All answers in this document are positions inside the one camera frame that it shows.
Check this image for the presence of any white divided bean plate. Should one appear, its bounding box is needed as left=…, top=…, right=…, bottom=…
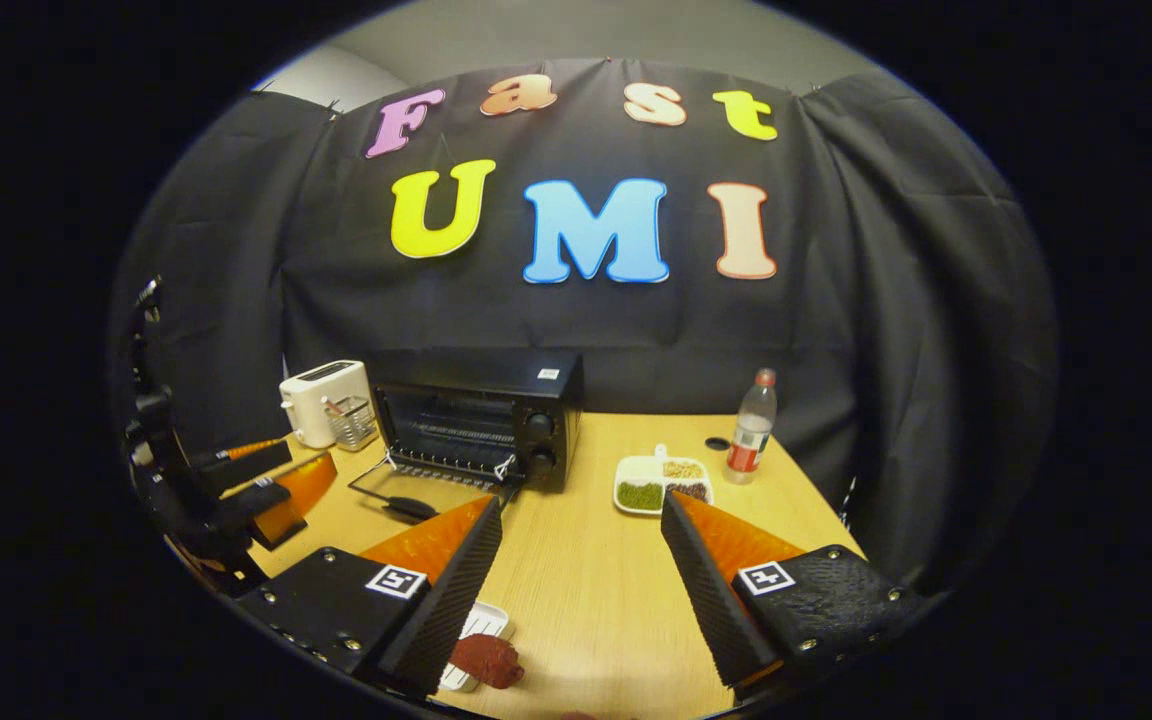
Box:
left=613, top=444, right=715, bottom=516

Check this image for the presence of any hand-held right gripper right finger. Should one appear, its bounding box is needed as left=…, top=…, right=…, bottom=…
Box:
left=660, top=490, right=927, bottom=701

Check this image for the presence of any metal wire basket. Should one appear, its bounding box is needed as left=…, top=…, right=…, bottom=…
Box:
left=322, top=395, right=379, bottom=451

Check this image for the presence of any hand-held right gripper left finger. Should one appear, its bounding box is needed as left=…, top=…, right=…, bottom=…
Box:
left=236, top=495, right=504, bottom=698

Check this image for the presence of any clear red-label water bottle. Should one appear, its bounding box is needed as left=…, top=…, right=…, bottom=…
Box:
left=724, top=368, right=779, bottom=486

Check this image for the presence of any white toaster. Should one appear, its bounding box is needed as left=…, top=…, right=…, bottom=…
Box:
left=279, top=360, right=374, bottom=449

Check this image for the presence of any red raw meat piece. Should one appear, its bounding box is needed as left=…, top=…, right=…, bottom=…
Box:
left=449, top=633, right=525, bottom=691

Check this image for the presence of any black electric oven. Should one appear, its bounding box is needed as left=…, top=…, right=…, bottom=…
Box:
left=348, top=350, right=584, bottom=523

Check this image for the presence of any white ridged tray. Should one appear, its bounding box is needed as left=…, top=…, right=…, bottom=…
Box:
left=436, top=602, right=514, bottom=693

